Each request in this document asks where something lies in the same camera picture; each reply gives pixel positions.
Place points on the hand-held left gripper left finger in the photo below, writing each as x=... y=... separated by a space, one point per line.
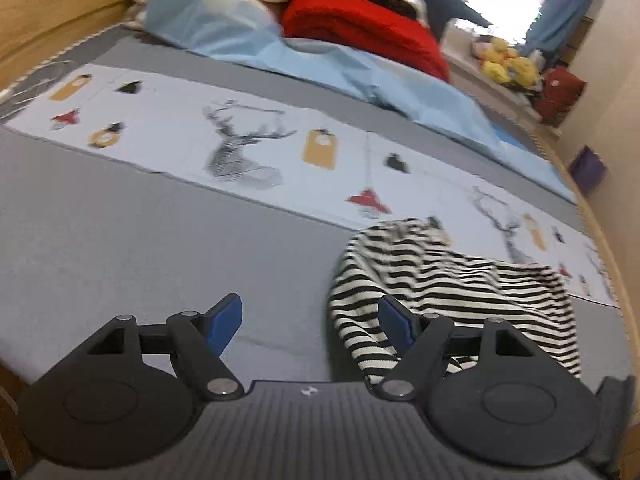
x=225 y=320

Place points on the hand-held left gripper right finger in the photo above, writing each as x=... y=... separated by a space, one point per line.
x=395 y=322

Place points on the striped hooded sweater white vest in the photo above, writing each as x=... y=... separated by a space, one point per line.
x=450 y=280

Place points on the bright blue cloth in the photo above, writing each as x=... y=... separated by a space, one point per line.
x=510 y=141

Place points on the window sill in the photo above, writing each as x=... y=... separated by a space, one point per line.
x=465 y=60

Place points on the red cushion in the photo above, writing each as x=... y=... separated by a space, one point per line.
x=557 y=92

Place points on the yellow plush toy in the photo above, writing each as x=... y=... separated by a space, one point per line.
x=525 y=70
x=497 y=57

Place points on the light blue quilt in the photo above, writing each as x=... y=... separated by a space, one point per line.
x=225 y=25

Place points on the red blanket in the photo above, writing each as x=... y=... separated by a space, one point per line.
x=360 y=25

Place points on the dark teal shark plush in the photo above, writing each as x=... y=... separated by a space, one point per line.
x=445 y=10

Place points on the wooden headboard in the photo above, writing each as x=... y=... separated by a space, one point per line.
x=50 y=15

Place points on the blue curtain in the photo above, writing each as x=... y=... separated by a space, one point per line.
x=570 y=5

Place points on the wooden bed frame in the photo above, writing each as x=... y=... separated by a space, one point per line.
x=615 y=260

